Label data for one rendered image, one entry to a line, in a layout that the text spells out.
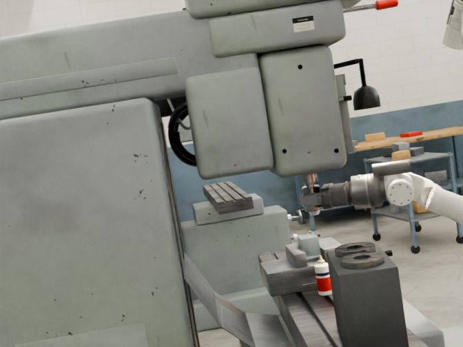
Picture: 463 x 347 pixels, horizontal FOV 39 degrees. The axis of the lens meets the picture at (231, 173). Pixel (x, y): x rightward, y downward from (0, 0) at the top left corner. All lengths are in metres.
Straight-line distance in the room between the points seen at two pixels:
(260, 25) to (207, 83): 0.19
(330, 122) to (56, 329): 0.82
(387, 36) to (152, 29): 7.17
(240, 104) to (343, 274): 0.52
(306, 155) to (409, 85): 7.10
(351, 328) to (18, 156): 0.81
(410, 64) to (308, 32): 7.12
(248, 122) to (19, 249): 0.61
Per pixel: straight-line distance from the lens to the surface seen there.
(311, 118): 1.64
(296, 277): 1.88
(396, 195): 1.67
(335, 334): 1.54
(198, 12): 1.60
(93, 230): 1.51
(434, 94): 8.82
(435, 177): 8.22
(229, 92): 1.59
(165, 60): 1.60
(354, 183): 1.70
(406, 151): 6.09
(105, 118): 1.49
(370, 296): 1.33
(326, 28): 1.64
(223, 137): 1.59
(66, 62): 1.63
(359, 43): 8.56
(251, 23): 1.61
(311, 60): 1.64
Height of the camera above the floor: 1.49
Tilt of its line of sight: 5 degrees down
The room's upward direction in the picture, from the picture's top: 9 degrees counter-clockwise
